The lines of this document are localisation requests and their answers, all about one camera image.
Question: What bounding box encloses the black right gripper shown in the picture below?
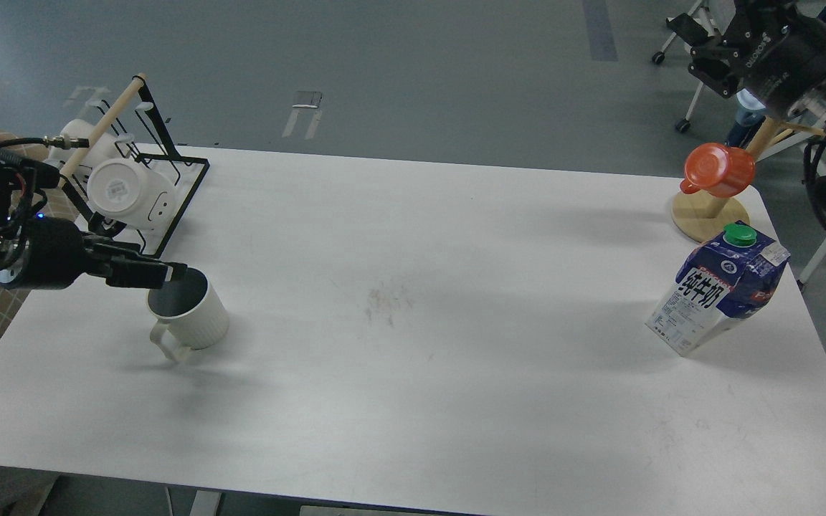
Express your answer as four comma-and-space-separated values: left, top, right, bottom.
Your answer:
666, 1, 826, 124

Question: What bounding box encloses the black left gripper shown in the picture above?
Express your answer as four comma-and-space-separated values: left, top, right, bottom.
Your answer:
0, 218, 188, 290

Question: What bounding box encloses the white ribbed mug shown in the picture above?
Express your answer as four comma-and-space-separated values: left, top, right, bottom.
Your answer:
146, 267, 230, 363

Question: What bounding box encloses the blue milk carton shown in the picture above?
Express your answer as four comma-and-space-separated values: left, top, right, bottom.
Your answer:
645, 220, 791, 356

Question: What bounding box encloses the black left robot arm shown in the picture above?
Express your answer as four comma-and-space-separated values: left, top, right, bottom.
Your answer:
0, 136, 188, 290

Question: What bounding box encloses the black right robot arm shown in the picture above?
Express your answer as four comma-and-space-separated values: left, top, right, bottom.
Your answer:
668, 1, 826, 232

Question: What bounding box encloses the blue cup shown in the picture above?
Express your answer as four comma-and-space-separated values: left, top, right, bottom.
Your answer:
735, 89, 766, 128

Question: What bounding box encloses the orange cup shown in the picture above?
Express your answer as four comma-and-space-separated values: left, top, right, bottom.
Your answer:
680, 143, 755, 199

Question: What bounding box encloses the wooden cup tree stand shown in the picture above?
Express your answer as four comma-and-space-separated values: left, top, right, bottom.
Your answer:
672, 118, 826, 244

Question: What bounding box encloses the white mug on rack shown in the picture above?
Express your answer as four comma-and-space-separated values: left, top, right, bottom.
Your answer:
86, 158, 177, 231
47, 118, 121, 173

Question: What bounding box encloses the white rear mug on rack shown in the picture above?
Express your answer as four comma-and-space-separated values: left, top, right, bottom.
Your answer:
47, 118, 121, 173

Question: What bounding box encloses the black wire cup rack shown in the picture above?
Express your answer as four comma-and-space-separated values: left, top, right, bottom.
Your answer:
48, 73, 210, 257

